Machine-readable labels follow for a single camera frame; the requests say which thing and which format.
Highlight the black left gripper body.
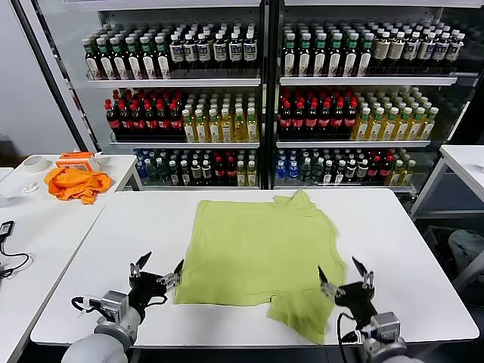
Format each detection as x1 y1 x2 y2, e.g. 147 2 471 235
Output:
127 270 170 318

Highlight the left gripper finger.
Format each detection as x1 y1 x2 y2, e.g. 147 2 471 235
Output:
157 259 185 292
129 251 153 279

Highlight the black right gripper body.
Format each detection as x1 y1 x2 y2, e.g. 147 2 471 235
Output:
334 281 380 324

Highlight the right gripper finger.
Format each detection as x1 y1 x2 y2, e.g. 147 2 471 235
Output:
317 265 346 301
351 256 376 290

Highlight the light green t-shirt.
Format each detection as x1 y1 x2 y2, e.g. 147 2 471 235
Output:
173 188 348 346

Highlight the grey metal bar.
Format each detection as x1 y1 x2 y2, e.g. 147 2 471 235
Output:
451 259 484 292

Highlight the grey crumpled bag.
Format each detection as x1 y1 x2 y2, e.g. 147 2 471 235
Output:
448 229 484 274

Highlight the crumpled orange cloth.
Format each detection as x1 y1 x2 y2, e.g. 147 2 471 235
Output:
43 167 113 206

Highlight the red cap cola bottle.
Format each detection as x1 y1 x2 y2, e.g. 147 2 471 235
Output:
305 101 321 139
144 101 159 139
291 101 307 139
213 155 227 186
105 98 121 139
118 100 133 139
318 101 334 139
225 155 238 186
157 102 171 139
367 155 382 186
331 100 347 139
380 155 394 186
169 102 185 139
131 101 147 139
278 100 294 139
343 99 358 139

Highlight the orange and white box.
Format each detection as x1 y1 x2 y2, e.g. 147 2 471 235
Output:
55 150 103 173

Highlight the white tape roll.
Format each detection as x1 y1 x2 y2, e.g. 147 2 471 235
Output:
21 155 49 174

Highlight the glass beverage display cabinet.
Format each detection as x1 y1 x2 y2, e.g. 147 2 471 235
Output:
37 0 271 191
270 0 484 194

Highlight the green cap dark drink bottle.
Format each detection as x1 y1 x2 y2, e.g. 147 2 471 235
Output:
283 32 298 78
124 36 143 80
358 32 374 78
298 32 314 78
154 34 172 79
83 36 104 80
343 32 359 78
110 36 129 80
138 35 157 79
313 32 329 78
96 36 116 80
328 32 344 78

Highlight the white cap blue label bottle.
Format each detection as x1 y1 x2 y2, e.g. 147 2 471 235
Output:
417 32 436 64
242 31 258 71
433 32 451 64
183 33 199 71
169 33 185 71
213 32 228 71
197 33 213 71
445 33 465 64
402 31 421 64
228 32 243 71

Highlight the black framed glass cabinet door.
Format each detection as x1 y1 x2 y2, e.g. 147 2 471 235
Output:
11 0 101 154
429 0 484 152

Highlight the white cap beige label bottle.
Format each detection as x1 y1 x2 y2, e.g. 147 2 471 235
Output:
373 31 391 64
388 31 406 64

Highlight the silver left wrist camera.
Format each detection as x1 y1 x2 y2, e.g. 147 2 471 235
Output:
98 290 132 317

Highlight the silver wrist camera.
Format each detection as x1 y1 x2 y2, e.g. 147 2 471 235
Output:
98 290 132 317
368 312 402 340

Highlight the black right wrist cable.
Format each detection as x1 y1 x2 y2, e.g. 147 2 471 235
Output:
337 312 365 363

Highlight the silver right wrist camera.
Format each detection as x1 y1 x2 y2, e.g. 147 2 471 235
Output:
368 312 402 340

